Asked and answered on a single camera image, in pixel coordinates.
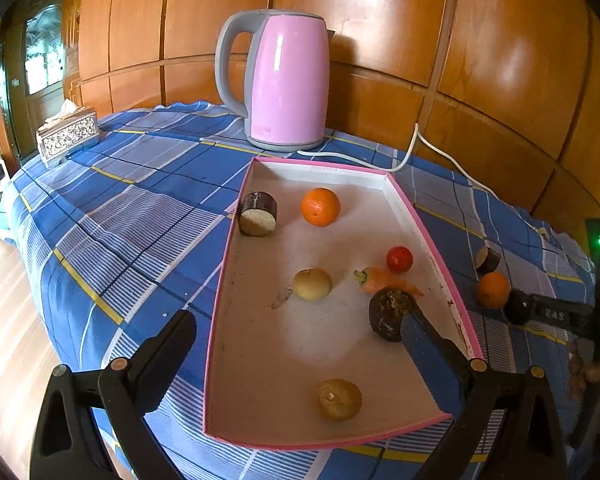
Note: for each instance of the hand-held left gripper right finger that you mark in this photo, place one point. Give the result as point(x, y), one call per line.
point(417, 335)

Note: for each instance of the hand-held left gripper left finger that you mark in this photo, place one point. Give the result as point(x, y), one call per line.
point(170, 350)

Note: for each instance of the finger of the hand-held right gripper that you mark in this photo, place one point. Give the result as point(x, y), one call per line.
point(555, 312)

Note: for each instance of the dark round eggplant chunk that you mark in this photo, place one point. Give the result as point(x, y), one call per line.
point(387, 315)

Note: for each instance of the small carrot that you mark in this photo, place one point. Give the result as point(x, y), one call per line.
point(380, 280)

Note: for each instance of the yellowish round fruit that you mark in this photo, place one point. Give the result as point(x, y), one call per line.
point(312, 284)
point(340, 399)

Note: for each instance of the pink-rimmed cardboard box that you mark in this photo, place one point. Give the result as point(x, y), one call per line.
point(280, 360)

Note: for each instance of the dark eggplant slice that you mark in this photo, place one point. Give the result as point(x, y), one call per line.
point(257, 215)

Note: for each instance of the person's right hand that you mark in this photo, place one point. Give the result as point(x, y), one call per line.
point(587, 375)

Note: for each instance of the orange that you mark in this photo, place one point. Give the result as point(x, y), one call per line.
point(492, 290)
point(320, 206)

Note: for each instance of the red tomato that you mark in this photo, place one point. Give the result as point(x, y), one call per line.
point(399, 259)

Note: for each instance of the blue checkered tablecloth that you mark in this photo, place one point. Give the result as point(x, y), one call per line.
point(130, 220)

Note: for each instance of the patterned tissue box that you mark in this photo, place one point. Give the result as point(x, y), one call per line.
point(67, 135)

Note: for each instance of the pink electric kettle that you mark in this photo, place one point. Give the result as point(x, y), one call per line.
point(290, 85)

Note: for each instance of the wooden glass door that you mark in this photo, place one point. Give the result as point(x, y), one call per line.
point(42, 60)

